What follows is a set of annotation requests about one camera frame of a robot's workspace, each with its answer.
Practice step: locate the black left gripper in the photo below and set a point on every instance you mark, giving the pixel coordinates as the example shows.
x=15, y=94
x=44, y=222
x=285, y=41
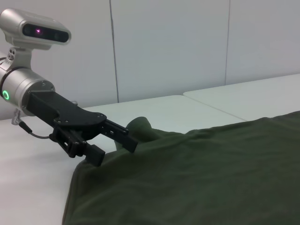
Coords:
x=68, y=112

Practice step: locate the dark green t-shirt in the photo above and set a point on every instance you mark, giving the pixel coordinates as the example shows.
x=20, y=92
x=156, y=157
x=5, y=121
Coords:
x=187, y=175

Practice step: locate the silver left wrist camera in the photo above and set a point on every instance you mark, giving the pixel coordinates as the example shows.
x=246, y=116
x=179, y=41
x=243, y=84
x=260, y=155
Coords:
x=42, y=30

